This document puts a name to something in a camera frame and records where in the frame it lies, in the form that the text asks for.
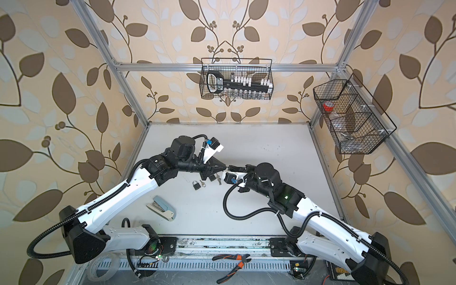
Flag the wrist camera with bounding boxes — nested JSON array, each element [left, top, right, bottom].
[[223, 172, 238, 185], [203, 137, 224, 164]]

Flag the wire basket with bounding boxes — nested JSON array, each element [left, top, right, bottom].
[[313, 74, 397, 154], [199, 57, 274, 100]]

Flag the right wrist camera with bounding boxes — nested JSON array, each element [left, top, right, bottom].
[[223, 172, 238, 185]]

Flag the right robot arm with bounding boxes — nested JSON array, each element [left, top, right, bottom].
[[223, 163, 410, 285]]

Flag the red orange pliers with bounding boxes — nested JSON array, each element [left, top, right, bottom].
[[211, 253, 252, 285]]

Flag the back wire basket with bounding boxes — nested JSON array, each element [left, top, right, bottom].
[[199, 57, 274, 100]]

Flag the right wire basket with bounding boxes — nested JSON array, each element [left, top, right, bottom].
[[313, 74, 397, 154]]

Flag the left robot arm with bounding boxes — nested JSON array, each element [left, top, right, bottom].
[[27, 135, 226, 264]]

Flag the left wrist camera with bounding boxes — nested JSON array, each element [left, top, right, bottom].
[[203, 137, 224, 164]]

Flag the black white tool in basket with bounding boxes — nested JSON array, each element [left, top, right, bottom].
[[205, 71, 274, 94]]

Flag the clear tape roll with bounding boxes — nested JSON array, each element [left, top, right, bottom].
[[87, 253, 121, 282]]

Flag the black power board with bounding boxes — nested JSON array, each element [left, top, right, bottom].
[[325, 261, 355, 282]]

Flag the red cap item in basket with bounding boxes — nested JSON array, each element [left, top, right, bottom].
[[323, 101, 335, 114]]

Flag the black padlock with keys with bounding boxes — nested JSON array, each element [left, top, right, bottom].
[[209, 173, 222, 185]]

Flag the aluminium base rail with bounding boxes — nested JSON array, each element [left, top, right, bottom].
[[111, 235, 317, 275]]

